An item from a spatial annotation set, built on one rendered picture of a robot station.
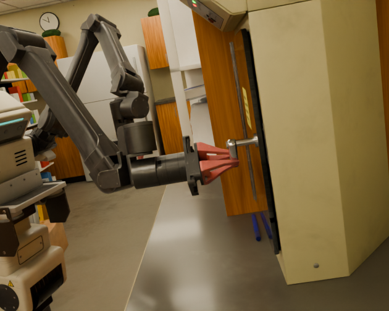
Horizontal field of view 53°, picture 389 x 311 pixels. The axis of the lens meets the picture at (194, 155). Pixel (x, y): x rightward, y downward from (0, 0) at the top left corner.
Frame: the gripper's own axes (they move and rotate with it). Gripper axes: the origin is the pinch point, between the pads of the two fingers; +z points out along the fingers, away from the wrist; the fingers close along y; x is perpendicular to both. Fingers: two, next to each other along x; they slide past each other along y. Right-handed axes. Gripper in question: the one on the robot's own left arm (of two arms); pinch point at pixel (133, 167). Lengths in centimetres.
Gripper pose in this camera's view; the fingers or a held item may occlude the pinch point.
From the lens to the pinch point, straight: 115.8
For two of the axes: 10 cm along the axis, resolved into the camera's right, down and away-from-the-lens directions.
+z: 1.8, 9.6, 2.1
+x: 0.3, -2.2, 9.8
